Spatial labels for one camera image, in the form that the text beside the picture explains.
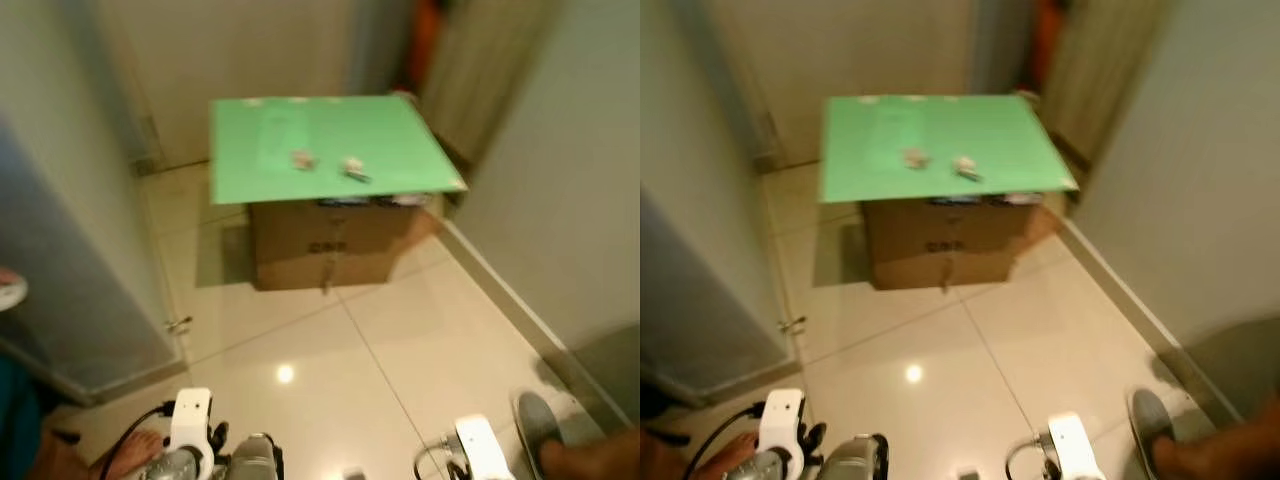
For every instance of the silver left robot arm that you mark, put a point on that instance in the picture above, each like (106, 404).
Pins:
(855, 462)
(255, 460)

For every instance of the frosted glass door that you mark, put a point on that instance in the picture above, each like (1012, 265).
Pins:
(60, 280)
(700, 300)

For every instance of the metal glass door clamp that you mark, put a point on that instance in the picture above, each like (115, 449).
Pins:
(180, 324)
(792, 324)

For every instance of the grey sandal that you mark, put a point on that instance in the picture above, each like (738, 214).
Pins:
(535, 420)
(1150, 415)

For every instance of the person foot in sandal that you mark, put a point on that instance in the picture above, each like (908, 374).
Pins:
(1210, 450)
(590, 455)

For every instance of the bare person foot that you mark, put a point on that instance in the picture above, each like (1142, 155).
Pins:
(725, 455)
(130, 455)

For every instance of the beige wooden door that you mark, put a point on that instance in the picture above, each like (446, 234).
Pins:
(1100, 70)
(480, 70)

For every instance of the orange object behind door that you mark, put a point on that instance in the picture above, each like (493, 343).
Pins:
(1050, 35)
(425, 40)

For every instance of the brown cardboard box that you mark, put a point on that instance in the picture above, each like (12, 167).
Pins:
(320, 245)
(940, 245)

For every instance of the green board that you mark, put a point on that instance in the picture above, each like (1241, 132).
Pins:
(940, 140)
(330, 140)

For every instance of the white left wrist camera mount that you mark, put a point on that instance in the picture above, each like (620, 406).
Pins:
(190, 415)
(780, 415)

